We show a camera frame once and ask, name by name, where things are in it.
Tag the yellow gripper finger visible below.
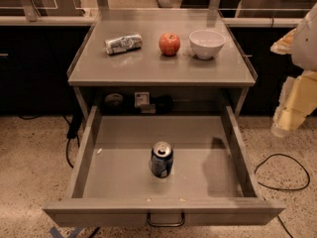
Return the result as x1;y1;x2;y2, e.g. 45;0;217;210
271;70;317;137
270;29;295;55

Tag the blue pepsi can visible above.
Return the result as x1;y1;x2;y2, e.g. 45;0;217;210
151;142;173;179

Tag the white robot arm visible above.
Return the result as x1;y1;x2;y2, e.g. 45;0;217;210
270;5;317;137

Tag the grey open top drawer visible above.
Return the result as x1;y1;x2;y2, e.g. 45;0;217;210
44;106;284;227

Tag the grey cabinet counter unit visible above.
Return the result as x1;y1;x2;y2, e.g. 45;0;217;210
68;9;257;111

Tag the crushed silver foil can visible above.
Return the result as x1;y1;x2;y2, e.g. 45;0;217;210
104;34;143;55

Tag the white ceramic bowl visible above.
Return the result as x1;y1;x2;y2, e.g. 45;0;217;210
189;30;226;60

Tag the red apple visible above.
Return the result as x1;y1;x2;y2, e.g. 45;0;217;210
158;33;180;57

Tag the white label tag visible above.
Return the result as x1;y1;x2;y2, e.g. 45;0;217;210
135;92;150;108

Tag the blue tape on floor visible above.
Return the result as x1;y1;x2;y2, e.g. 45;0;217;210
49;227;83;238

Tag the black cable on right floor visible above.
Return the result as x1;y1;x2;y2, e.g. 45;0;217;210
254;153;311;238

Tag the black metal drawer handle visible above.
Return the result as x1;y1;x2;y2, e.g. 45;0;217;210
147;212;185;228

